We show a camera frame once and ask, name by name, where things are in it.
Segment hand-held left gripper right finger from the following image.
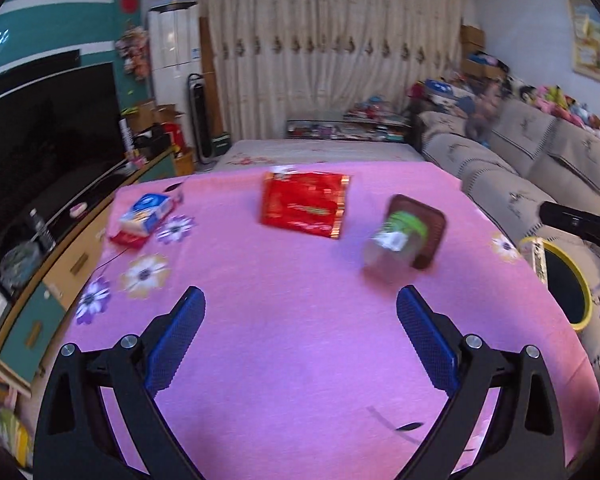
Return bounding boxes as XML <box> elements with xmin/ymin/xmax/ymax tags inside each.
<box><xmin>396</xmin><ymin>285</ymin><xmax>567</xmax><ymax>480</ymax></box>

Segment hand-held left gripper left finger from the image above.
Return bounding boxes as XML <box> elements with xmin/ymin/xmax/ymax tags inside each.
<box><xmin>34</xmin><ymin>286</ymin><xmax>207</xmax><ymax>480</ymax></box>

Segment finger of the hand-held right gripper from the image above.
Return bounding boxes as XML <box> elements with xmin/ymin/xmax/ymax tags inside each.
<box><xmin>539</xmin><ymin>200</ymin><xmax>600</xmax><ymax>253</ymax></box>

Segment beige printed box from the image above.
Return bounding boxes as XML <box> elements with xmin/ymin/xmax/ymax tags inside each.
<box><xmin>520</xmin><ymin>237</ymin><xmax>548</xmax><ymax>286</ymax></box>

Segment yellow rimmed waste bin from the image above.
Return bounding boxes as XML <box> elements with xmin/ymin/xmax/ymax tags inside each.
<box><xmin>517</xmin><ymin>235</ymin><xmax>593</xmax><ymax>332</ymax></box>

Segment clear cup with brown lid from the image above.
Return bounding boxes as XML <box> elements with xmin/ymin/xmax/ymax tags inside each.
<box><xmin>362</xmin><ymin>194</ymin><xmax>447</xmax><ymax>273</ymax></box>

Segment beige embroidered sofa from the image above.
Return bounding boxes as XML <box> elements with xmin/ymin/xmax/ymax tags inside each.
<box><xmin>415</xmin><ymin>97</ymin><xmax>600</xmax><ymax>281</ymax></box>

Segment pink tablecloth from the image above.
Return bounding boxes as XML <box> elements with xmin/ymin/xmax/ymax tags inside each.
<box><xmin>62</xmin><ymin>160</ymin><xmax>600</xmax><ymax>480</ymax></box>

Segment pile of plush toys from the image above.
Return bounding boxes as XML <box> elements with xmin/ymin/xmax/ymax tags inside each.
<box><xmin>522</xmin><ymin>82</ymin><xmax>600</xmax><ymax>136</ymax></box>

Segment teal wooden television cabinet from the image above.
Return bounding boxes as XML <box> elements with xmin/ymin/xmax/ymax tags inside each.
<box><xmin>0</xmin><ymin>145</ymin><xmax>191</xmax><ymax>386</ymax></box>

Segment blue white tissue packet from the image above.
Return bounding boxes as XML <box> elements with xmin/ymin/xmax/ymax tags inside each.
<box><xmin>117</xmin><ymin>192</ymin><xmax>176</xmax><ymax>236</ymax></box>

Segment clear water bottle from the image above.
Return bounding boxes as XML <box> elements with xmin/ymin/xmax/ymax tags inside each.
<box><xmin>29</xmin><ymin>208</ymin><xmax>56</xmax><ymax>253</ymax></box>

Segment glass dish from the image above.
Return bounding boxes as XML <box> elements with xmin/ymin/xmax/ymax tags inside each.
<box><xmin>0</xmin><ymin>242</ymin><xmax>41</xmax><ymax>286</ymax></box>

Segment red snack packet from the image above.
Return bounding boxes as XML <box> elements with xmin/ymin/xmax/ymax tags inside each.
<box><xmin>259</xmin><ymin>170</ymin><xmax>352</xmax><ymax>240</ymax></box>

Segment stacked cardboard boxes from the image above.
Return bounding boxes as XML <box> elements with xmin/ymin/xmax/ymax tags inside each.
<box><xmin>460</xmin><ymin>25</ymin><xmax>486</xmax><ymax>58</ymax></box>

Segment black tower fan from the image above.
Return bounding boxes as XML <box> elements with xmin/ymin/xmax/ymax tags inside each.
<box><xmin>186</xmin><ymin>74</ymin><xmax>216</xmax><ymax>165</ymax></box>

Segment open cardboard box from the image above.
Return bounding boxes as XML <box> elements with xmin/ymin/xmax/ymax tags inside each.
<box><xmin>125</xmin><ymin>100</ymin><xmax>156</xmax><ymax>128</ymax></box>
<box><xmin>152</xmin><ymin>105</ymin><xmax>186</xmax><ymax>126</ymax></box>

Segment large black television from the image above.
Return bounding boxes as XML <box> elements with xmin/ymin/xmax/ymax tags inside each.
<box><xmin>0</xmin><ymin>60</ymin><xmax>126</xmax><ymax>301</ymax></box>

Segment cluttered glass low table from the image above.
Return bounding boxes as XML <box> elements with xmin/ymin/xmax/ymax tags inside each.
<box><xmin>286</xmin><ymin>107</ymin><xmax>413</xmax><ymax>142</ymax></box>

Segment brown cardboard panel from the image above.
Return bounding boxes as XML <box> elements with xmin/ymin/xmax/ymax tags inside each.
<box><xmin>200</xmin><ymin>16</ymin><xmax>226</xmax><ymax>136</ymax></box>

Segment white standing air conditioner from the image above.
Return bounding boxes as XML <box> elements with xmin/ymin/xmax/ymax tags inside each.
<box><xmin>146</xmin><ymin>2</ymin><xmax>203</xmax><ymax>111</ymax></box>

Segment cream patterned curtain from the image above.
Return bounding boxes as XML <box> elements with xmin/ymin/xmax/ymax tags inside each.
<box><xmin>197</xmin><ymin>0</ymin><xmax>466</xmax><ymax>138</ymax></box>

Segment artificial flower decoration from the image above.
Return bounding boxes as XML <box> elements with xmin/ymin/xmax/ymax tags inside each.
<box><xmin>116</xmin><ymin>25</ymin><xmax>151</xmax><ymax>81</ymax></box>

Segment framed wall painting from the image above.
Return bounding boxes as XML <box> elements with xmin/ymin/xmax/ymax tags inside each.
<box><xmin>565</xmin><ymin>0</ymin><xmax>600</xmax><ymax>86</ymax></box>

